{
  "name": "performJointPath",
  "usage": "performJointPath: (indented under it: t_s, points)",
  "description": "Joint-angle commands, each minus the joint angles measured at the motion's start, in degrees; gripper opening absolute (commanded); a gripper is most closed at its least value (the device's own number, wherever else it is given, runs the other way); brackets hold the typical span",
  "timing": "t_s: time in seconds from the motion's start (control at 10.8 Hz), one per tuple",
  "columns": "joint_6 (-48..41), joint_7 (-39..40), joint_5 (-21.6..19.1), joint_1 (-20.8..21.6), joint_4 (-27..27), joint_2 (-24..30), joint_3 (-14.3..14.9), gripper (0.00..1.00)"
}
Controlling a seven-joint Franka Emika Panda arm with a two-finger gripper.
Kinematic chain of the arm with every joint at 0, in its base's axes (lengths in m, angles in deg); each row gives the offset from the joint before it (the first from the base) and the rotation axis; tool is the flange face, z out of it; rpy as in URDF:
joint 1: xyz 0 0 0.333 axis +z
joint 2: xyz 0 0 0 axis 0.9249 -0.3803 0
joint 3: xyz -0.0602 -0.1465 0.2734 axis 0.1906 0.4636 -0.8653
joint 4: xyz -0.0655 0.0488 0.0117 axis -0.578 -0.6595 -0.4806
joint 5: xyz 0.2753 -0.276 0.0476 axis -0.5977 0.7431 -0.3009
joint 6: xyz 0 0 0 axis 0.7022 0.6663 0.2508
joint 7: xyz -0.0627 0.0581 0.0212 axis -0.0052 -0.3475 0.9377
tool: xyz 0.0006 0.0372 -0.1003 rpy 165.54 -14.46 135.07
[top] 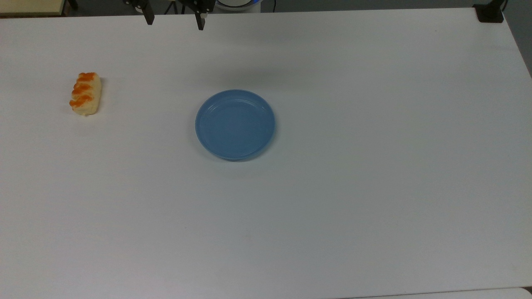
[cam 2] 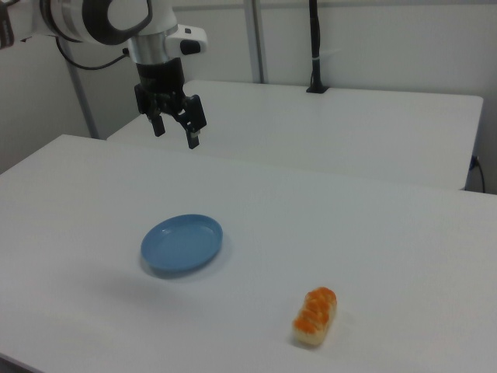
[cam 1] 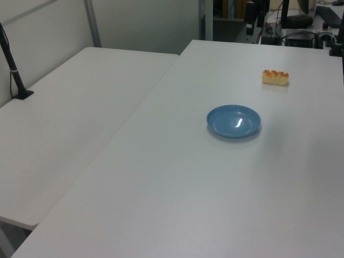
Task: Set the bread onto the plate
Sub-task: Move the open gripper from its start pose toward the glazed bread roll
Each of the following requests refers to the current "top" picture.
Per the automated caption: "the white and blue robot base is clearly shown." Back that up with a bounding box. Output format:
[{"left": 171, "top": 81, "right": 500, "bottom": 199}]
[{"left": 215, "top": 0, "right": 263, "bottom": 11}]

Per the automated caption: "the beige wooden table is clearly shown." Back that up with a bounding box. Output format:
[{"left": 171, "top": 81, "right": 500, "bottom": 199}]
[{"left": 0, "top": 0, "right": 68, "bottom": 17}]

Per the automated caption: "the black camera stand clamp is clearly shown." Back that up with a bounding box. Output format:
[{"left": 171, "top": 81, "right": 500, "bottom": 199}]
[{"left": 473, "top": 0, "right": 508, "bottom": 24}]

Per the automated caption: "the bread roll with orange topping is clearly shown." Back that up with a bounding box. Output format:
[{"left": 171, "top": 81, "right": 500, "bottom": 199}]
[{"left": 69, "top": 72, "right": 102, "bottom": 116}]

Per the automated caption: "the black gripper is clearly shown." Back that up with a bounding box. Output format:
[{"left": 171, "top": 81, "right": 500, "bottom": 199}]
[{"left": 179, "top": 0, "right": 217, "bottom": 31}]

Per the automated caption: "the blue round plate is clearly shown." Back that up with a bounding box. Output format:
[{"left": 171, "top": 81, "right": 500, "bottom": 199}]
[{"left": 195, "top": 89, "right": 276, "bottom": 162}]

